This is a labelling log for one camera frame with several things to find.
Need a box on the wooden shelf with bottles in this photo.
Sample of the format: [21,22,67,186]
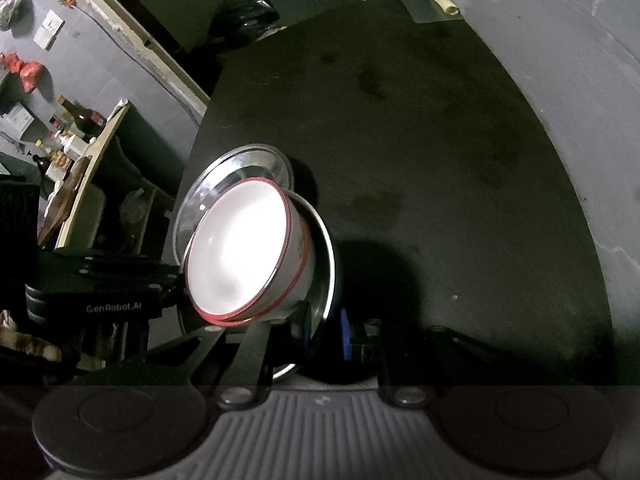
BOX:
[39,102,132,252]

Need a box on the small steel plate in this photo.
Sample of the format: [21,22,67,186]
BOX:
[192,152,292,221]

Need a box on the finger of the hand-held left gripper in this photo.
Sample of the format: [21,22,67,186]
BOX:
[37,253,182,294]

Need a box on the white cloth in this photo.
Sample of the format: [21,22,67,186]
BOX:
[0,0,32,32]

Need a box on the person's left hand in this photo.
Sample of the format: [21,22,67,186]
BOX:
[0,310,63,362]

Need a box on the dark glass bottle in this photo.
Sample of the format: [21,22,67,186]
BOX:
[57,95,108,129]

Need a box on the white bottle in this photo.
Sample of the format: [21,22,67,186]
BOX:
[52,127,89,159]

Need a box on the white ceramic bowl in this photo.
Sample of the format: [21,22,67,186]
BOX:
[182,178,294,322]
[187,189,317,329]

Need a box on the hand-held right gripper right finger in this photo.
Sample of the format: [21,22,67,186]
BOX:
[341,309,547,407]

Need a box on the pale door frame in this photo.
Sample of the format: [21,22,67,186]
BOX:
[49,0,212,112]

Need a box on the large steel bowl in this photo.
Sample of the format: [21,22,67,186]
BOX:
[172,143,294,267]

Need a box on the black plastic bag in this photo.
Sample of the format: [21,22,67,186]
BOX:
[209,0,287,47]

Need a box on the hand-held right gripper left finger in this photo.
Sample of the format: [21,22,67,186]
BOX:
[75,300,312,408]

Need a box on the paper box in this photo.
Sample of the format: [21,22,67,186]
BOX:
[0,102,37,139]

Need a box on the red plastic bag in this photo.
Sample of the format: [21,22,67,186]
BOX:
[0,52,47,94]

